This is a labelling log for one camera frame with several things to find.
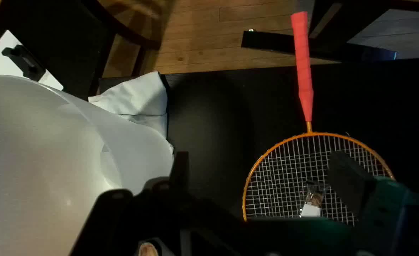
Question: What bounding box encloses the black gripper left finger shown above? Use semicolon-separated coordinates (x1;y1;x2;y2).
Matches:
169;150;190;191

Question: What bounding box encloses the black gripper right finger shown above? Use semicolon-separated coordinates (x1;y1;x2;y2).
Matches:
328;151;378;222

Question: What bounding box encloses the small white brown packet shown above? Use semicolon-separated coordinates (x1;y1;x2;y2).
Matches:
298;186;325;219

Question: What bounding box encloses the orange racket with red handle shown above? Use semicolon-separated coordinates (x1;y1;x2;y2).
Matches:
242;12;396;225

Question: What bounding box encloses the frosted white plastic bin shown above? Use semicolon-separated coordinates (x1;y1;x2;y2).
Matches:
0;76;175;256

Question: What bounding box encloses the white crumpled cloth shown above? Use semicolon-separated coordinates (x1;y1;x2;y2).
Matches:
87;70;172;140

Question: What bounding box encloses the black metal floor bar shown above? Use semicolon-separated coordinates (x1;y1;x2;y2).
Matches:
240;29;399;64

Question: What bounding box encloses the black wooden chair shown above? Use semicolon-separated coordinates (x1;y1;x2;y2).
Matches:
0;0;168;101

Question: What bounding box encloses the small black clip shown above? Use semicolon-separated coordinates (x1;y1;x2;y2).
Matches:
0;44;46;81

